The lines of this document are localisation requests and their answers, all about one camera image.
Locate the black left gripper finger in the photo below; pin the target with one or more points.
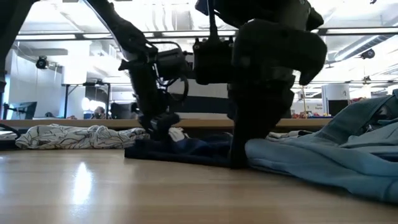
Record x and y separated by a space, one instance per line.
155 133
167 132

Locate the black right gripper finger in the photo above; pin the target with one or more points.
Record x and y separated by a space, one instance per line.
242 146

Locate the navy Puma boxer briefs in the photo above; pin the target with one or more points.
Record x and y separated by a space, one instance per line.
186 149

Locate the white leaf-print cloth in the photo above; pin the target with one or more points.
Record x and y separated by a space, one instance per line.
77 137

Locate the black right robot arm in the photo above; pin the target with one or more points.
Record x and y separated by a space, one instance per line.
264 9

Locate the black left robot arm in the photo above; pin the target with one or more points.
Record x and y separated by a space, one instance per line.
124 31

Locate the person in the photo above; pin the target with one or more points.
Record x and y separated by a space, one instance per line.
99 112

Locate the white cabinet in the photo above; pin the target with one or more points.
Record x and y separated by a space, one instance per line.
335 91

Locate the light brown desk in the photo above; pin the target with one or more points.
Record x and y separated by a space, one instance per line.
62 123

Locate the black ceiling spotlight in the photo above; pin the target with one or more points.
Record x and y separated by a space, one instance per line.
367 53
42 62

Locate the dark angled monitor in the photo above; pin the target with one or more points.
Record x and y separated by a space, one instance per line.
23 109

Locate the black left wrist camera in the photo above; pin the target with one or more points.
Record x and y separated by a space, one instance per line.
172 63

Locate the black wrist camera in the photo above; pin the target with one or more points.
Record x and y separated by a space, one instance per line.
213 62
172 63

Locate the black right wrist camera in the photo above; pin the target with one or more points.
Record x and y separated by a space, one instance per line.
213 62

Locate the black frame stand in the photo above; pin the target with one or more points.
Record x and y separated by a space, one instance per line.
66 99

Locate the black metal table frame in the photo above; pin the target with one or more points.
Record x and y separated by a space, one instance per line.
7 144

